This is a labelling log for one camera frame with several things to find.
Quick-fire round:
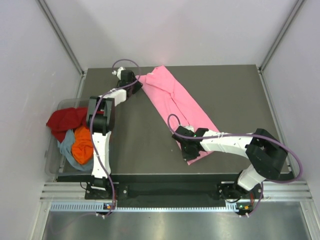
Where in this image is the pink t shirt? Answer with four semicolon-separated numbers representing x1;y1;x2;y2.
135;65;221;166

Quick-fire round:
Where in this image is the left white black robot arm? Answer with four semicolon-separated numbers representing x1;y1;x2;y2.
86;79;142;201

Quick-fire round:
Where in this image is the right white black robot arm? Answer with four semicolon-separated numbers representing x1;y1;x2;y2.
172;126;288;200

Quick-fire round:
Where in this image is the red t shirt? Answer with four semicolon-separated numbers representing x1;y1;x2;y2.
46;107;88;143

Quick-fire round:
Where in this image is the orange t shirt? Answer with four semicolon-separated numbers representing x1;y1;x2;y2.
71;126;94;165

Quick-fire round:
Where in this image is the grey blue t shirt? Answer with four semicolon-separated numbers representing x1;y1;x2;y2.
57;129;94;172

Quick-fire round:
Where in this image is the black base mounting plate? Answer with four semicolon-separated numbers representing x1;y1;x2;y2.
85;182;262;201

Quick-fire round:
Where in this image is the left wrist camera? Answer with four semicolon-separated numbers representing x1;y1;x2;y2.
112;66;137;83

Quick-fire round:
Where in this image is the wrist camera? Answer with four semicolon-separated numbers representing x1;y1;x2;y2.
172;125;209;142
112;66;137;83

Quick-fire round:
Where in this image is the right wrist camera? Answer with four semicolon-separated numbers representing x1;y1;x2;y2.
172;125;209;142

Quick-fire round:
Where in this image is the slotted cable duct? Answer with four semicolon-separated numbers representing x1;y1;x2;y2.
49;201;253;213

